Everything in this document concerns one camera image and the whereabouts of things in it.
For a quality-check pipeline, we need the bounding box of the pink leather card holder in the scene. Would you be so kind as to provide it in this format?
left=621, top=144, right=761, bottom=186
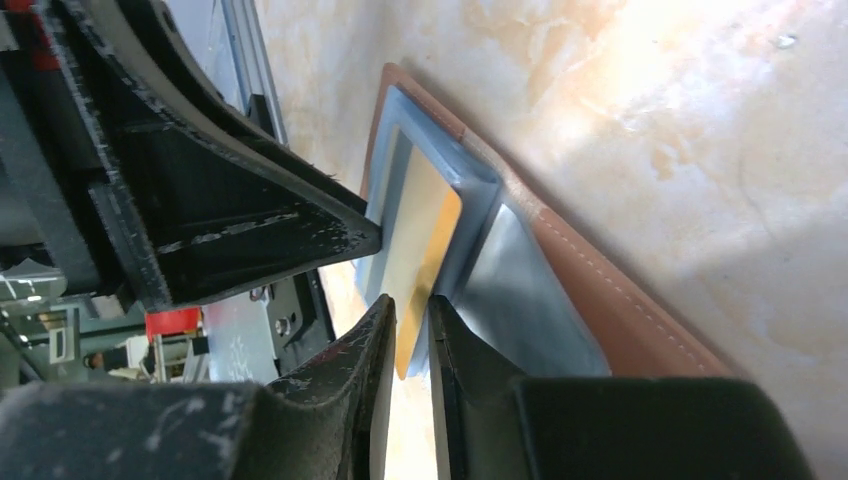
left=373, top=62, right=738, bottom=377

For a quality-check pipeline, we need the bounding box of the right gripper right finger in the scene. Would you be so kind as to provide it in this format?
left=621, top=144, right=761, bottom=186
left=427, top=295, right=813, bottom=479

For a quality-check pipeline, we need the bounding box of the aluminium frame rail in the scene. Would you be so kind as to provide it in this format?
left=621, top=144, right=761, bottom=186
left=220, top=0, right=289, bottom=147

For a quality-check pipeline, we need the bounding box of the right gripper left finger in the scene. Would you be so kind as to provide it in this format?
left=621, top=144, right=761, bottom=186
left=1, top=294, right=396, bottom=479

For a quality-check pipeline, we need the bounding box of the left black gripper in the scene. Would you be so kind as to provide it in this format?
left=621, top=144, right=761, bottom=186
left=1, top=1, right=381, bottom=311

